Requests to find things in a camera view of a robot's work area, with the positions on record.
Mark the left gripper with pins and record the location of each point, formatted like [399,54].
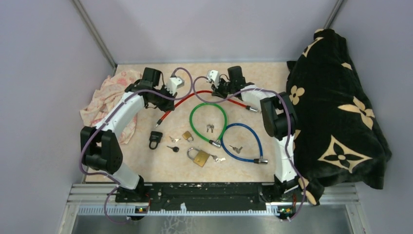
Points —
[166,107]

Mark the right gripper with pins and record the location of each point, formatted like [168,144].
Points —
[216,91]

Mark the black cable lock head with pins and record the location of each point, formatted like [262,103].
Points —
[154,139]

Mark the small padlock key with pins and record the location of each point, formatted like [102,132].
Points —
[174,140]

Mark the small brass padlock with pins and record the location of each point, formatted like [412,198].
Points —
[188,136]

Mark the green lock key pair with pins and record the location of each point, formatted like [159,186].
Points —
[210,128]

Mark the black-headed key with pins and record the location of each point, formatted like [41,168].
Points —
[174,148]

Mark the green cable lock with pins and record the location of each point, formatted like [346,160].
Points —
[215,143]

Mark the large brass padlock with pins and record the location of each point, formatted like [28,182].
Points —
[198,156]

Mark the silver key bunch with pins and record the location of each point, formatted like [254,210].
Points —
[218,159]

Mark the blue cable lock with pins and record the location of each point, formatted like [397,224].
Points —
[259,160]

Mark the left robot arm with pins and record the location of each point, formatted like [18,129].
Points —
[100,149]

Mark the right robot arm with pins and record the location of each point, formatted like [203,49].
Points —
[279,120]

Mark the pink patterned cloth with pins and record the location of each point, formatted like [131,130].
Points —
[107,96]

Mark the black floral blanket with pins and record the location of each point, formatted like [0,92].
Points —
[338,138]

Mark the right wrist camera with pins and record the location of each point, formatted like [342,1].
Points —
[213,77]

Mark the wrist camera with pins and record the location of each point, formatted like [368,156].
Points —
[173,84]
[213,77]

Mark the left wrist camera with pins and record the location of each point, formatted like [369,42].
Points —
[173,84]

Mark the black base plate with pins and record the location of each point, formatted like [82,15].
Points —
[208,196]

